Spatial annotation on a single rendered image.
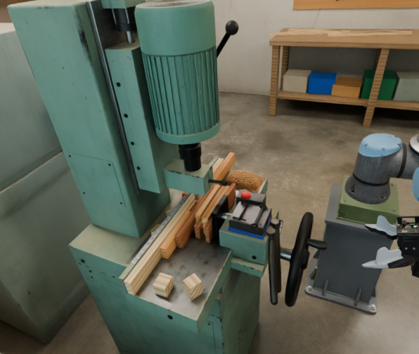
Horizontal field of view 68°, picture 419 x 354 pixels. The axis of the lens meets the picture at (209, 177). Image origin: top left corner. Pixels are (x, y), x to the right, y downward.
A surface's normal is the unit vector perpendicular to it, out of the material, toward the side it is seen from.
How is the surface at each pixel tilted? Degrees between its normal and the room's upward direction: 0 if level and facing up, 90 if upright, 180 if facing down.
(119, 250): 0
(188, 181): 90
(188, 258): 0
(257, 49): 90
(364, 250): 90
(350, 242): 90
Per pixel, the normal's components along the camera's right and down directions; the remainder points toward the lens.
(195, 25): 0.53, 0.46
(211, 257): -0.07, -0.81
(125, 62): -0.41, 0.55
